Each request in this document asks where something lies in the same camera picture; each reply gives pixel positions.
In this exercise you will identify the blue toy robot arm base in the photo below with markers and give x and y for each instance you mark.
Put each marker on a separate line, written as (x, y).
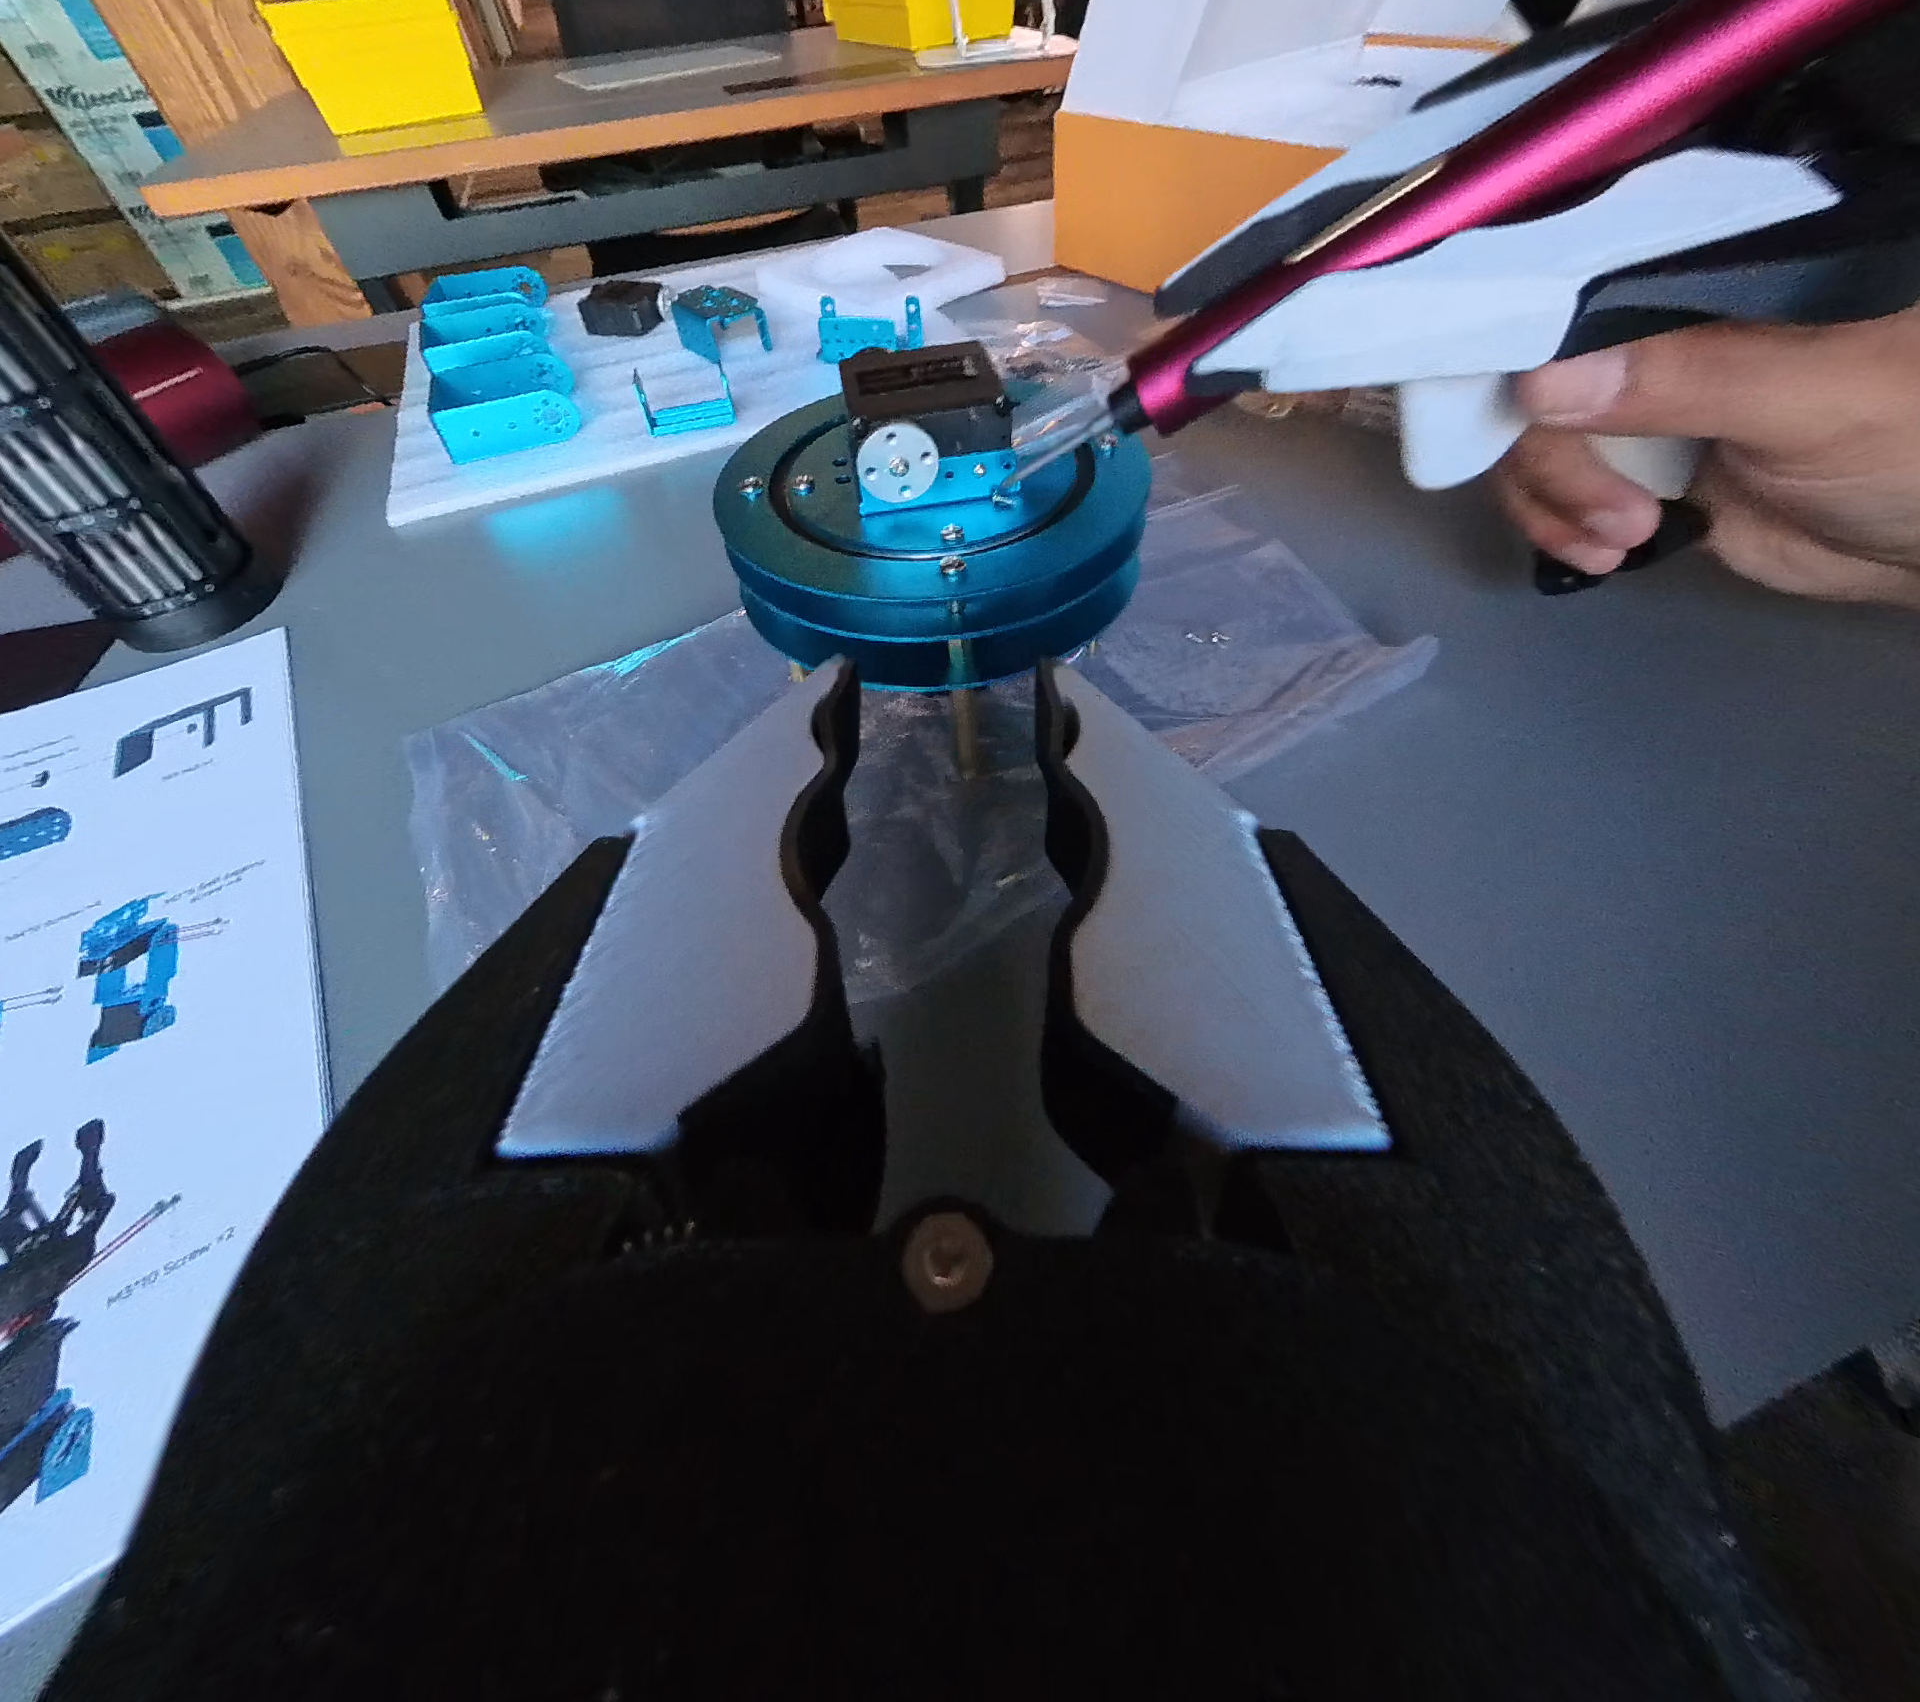
(931, 592)

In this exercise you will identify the large clear plastic bag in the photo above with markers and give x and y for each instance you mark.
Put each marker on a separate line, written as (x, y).
(600, 756)

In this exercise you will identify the dark red case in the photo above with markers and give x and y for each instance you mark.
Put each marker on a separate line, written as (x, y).
(180, 382)

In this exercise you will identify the small clear screw bags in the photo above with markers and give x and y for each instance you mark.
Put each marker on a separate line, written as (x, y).
(1050, 323)

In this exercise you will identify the person's right hand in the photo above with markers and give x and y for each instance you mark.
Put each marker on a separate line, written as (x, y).
(1800, 442)

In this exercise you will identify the white keyboard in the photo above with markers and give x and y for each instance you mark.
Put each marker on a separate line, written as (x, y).
(669, 66)

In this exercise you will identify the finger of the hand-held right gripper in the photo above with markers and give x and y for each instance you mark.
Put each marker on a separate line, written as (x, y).
(1321, 202)
(1441, 300)

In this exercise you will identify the red electric screwdriver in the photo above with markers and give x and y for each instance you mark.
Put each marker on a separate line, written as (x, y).
(1650, 66)

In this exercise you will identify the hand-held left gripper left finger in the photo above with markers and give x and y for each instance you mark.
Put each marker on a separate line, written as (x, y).
(675, 982)

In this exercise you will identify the white foam tray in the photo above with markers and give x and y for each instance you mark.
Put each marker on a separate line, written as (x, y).
(600, 473)

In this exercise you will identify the small blue bracket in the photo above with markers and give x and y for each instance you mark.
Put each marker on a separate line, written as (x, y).
(867, 334)

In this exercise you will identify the black servo motor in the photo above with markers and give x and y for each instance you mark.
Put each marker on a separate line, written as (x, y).
(623, 310)

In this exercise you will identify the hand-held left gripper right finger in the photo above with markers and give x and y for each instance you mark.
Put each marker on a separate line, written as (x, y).
(1200, 982)

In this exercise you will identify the black screwdriver bit holder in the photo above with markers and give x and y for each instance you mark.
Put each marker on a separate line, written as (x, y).
(91, 487)

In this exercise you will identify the large yellow bin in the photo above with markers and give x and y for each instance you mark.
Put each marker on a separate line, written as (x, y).
(369, 61)

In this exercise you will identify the blue U-shaped bracket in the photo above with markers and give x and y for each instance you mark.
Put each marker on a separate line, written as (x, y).
(720, 319)

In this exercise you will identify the wooden table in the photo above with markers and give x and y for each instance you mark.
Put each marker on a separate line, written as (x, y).
(675, 120)

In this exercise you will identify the white and orange cardboard box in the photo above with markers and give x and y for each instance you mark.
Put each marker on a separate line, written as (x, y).
(1184, 195)

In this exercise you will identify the printed instruction sheet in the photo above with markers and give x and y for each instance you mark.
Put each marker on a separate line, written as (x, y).
(180, 1132)

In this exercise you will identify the blue servo bracket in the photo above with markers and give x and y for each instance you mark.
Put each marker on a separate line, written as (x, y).
(480, 289)
(519, 420)
(502, 364)
(489, 323)

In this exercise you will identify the printed window sign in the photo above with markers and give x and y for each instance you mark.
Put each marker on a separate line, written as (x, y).
(91, 113)

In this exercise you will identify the grey desk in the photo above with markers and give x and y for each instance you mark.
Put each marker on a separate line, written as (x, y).
(1574, 907)

